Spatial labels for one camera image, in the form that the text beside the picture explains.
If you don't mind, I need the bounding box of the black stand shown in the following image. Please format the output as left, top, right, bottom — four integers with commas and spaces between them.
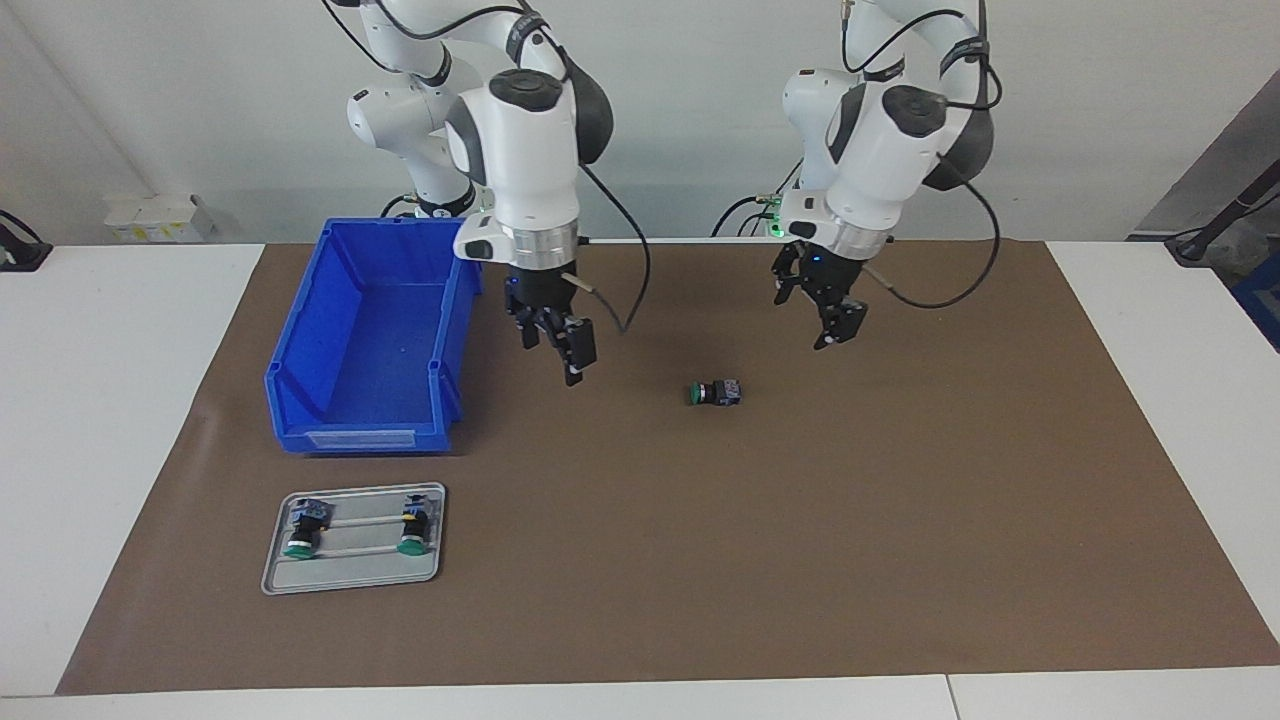
1165, 160, 1280, 267

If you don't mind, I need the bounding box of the blue crate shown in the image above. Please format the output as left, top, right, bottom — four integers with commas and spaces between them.
1232, 255, 1280, 353

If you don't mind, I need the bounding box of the white cardboard box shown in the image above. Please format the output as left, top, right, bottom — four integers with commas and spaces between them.
103, 192, 217, 244

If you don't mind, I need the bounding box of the blue plastic storage bin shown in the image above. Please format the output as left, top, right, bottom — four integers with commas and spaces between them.
264, 217, 485, 456

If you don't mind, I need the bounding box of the grey metal tray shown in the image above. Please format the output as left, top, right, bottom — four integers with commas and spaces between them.
261, 483, 448, 595

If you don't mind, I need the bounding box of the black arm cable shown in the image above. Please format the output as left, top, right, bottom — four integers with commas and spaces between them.
322, 0, 653, 336
840, 0, 1003, 310

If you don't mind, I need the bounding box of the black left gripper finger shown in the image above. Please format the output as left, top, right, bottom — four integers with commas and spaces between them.
812, 294, 870, 352
771, 243, 808, 307

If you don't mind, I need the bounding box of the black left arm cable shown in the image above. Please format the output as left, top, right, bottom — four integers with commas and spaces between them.
840, 0, 1003, 310

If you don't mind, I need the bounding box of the black table clamp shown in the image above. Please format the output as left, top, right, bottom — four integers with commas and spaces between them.
0, 210, 54, 273

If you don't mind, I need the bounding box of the brown table mat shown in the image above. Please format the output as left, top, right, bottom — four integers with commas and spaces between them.
55, 240, 1280, 697

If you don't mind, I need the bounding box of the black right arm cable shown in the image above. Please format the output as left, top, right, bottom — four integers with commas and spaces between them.
322, 0, 653, 336

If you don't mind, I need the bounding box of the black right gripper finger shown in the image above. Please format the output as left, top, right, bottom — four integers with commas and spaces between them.
514, 309, 557, 352
549, 317, 599, 388

